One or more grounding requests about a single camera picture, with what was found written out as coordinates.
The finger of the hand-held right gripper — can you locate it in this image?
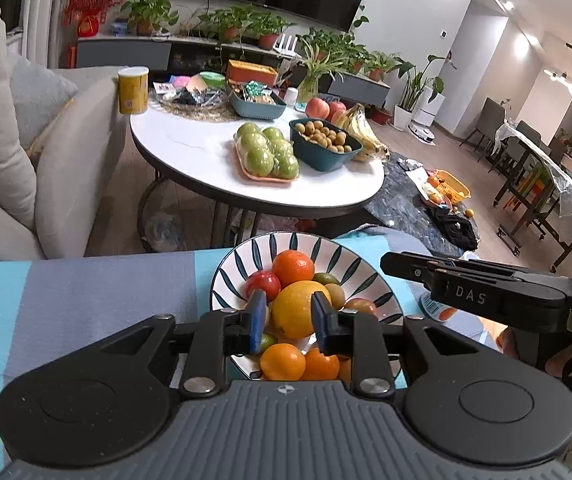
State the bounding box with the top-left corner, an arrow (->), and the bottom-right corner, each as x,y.
379,250 -> 572,287

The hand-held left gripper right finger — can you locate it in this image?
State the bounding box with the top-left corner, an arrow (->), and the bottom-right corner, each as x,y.
310,290 -> 522,402

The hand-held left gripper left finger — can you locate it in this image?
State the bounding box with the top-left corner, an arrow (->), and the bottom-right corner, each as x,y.
51,289 -> 269,401

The large yellow lemon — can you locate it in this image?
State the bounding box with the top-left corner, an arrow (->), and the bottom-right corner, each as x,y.
271,280 -> 333,340

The brown longan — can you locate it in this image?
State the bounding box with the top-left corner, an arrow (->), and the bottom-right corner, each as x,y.
324,283 -> 347,310

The red-green small apple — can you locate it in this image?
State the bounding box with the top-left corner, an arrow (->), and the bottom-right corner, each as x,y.
343,297 -> 379,317

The large orange tangerine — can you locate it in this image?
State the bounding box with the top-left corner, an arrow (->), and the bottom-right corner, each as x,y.
303,347 -> 342,381

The white blue striped bowl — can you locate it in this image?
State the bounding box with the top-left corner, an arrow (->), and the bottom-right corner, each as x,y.
209,231 -> 405,381

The glass jar with orange label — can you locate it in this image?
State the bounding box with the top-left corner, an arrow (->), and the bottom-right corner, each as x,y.
418,292 -> 462,322

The black cloth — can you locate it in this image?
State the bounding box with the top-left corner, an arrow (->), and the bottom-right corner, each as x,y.
432,207 -> 481,251

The dark marble low table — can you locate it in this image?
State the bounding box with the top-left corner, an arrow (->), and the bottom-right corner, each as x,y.
360,154 -> 482,261

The yellow plastic basket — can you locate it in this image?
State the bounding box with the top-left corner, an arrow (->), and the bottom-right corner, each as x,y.
432,169 -> 472,204

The white robot vacuum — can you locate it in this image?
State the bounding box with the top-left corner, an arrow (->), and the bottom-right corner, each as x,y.
408,122 -> 437,144

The dark blue bowl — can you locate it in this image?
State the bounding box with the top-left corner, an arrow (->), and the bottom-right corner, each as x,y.
289,118 -> 365,172

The dining table with plastic cover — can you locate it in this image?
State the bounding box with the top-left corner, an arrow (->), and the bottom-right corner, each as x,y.
492,122 -> 572,274

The bunch of ripe bananas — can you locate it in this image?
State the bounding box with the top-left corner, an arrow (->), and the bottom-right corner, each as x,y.
332,103 -> 389,161

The pile of brown longans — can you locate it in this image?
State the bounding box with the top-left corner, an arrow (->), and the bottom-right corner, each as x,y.
296,119 -> 354,154

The white robot vacuum dock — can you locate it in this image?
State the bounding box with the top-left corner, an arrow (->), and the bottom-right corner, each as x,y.
408,92 -> 442,131

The grey dining chair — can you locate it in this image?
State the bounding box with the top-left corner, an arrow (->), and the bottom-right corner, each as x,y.
465,97 -> 507,154

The blue grey striped tablecloth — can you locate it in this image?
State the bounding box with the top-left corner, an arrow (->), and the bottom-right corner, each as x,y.
0,234 -> 502,480

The tray of green apples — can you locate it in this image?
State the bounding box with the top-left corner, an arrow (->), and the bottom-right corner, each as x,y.
234,120 -> 301,184

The white round coffee table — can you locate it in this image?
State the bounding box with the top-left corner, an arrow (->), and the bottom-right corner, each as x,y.
129,87 -> 386,262

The tall large-leaf potted plant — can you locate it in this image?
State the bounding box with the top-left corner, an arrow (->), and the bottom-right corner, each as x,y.
390,54 -> 457,129

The green potted plant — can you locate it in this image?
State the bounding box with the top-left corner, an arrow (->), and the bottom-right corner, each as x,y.
198,7 -> 257,44
310,29 -> 367,74
248,12 -> 292,51
365,49 -> 402,81
120,0 -> 179,36

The glass vase with plant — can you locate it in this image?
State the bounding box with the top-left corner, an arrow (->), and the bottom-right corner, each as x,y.
295,44 -> 347,104

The blue tray of snacks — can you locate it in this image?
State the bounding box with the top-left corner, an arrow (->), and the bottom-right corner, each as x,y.
228,87 -> 287,122

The ceiling lamp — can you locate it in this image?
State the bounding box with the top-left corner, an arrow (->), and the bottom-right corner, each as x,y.
545,67 -> 572,104

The glass plate with snacks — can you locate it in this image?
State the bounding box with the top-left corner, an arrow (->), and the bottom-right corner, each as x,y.
158,87 -> 229,111

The beige sofa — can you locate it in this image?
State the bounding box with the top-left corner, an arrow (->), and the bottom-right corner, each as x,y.
0,2 -> 133,262

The orange box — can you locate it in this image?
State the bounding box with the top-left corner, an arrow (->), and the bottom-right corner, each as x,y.
225,58 -> 278,86

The white router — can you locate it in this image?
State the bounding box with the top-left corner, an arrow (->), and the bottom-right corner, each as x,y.
273,32 -> 301,57

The yellow can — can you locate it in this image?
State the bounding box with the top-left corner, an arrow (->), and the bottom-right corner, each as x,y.
117,65 -> 151,115

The grey television cabinet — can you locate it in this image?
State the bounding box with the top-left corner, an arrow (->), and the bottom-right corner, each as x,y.
75,34 -> 392,107

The grey throw pillow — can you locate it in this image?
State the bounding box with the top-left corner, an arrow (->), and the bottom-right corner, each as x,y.
8,52 -> 80,151

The beige curtain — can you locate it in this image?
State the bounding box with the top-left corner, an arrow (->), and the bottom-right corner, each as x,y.
20,0 -> 62,69

